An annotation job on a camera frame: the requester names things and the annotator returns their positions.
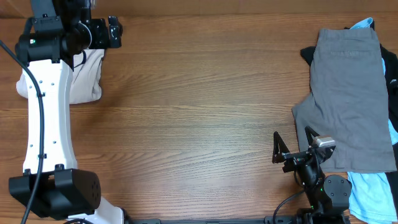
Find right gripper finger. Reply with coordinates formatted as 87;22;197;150
305;126;319;147
272;131;290;164

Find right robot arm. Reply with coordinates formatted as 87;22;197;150
264;126;352;224

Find black garment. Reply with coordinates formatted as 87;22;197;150
292;18;397;223

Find beige shorts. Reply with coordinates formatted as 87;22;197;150
27;49;105;104

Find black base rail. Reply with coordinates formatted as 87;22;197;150
124;215;352;224

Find light blue garment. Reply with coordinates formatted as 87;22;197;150
347;17;397;223

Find grey shorts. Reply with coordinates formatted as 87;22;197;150
292;28;397;173

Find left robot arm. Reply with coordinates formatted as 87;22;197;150
9;0;130;224

